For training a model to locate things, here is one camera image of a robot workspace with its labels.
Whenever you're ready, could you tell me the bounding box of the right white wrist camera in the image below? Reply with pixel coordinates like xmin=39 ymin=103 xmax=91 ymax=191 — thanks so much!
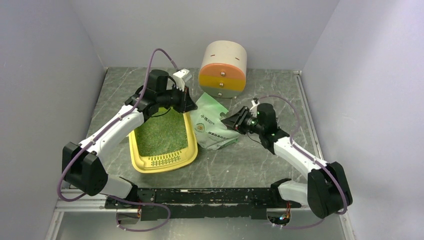
xmin=249 ymin=97 xmax=260 ymax=118

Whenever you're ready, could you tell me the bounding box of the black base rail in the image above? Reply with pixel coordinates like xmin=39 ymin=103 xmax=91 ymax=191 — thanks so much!
xmin=104 ymin=187 xmax=302 ymax=221

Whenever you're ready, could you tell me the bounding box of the green cat litter bag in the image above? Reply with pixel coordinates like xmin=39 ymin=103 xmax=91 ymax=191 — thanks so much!
xmin=189 ymin=93 xmax=240 ymax=150

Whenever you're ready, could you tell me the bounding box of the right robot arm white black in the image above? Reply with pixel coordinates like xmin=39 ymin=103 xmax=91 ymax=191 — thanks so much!
xmin=221 ymin=103 xmax=353 ymax=219

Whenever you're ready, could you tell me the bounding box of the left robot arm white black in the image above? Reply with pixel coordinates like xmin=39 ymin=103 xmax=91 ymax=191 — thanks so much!
xmin=61 ymin=69 xmax=198 ymax=208

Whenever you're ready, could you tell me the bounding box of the round cream drawer cabinet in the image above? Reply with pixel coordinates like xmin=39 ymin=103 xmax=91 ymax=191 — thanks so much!
xmin=198 ymin=40 xmax=247 ymax=99

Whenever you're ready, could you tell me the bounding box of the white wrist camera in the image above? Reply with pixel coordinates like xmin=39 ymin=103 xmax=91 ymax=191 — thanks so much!
xmin=172 ymin=68 xmax=193 ymax=91
xmin=249 ymin=97 xmax=260 ymax=118

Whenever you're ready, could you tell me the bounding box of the yellow litter box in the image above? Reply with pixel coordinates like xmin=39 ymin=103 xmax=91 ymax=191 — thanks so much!
xmin=128 ymin=108 xmax=198 ymax=174

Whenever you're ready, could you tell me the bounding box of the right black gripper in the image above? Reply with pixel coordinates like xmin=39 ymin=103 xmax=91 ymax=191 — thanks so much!
xmin=220 ymin=106 xmax=264 ymax=135

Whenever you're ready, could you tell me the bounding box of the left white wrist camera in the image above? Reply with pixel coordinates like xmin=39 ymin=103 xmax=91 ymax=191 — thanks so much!
xmin=172 ymin=68 xmax=193 ymax=91

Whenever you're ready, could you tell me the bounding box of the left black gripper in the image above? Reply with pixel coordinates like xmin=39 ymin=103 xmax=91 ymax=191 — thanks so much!
xmin=157 ymin=83 xmax=197 ymax=113

